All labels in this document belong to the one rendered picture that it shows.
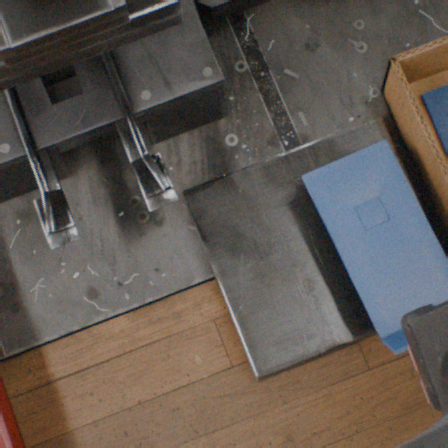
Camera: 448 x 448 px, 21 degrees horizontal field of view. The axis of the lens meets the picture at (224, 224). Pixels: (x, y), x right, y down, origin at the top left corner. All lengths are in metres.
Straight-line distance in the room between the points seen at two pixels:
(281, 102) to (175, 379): 0.24
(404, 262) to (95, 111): 0.25
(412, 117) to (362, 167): 0.06
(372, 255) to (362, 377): 0.10
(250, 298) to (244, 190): 0.09
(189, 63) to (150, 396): 0.26
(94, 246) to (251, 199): 0.13
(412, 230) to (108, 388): 0.26
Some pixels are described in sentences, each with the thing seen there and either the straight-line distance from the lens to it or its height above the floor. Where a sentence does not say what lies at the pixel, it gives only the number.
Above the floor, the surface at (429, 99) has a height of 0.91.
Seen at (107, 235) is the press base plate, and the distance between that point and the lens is 0.97.
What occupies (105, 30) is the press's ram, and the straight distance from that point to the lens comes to 0.74.
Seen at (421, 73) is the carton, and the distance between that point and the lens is 0.99.
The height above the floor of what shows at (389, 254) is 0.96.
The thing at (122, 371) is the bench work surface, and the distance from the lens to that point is 0.95.
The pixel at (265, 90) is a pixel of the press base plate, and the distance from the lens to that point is 1.00.
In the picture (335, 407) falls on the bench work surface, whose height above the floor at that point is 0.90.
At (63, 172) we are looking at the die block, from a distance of 0.97.
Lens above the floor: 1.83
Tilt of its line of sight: 75 degrees down
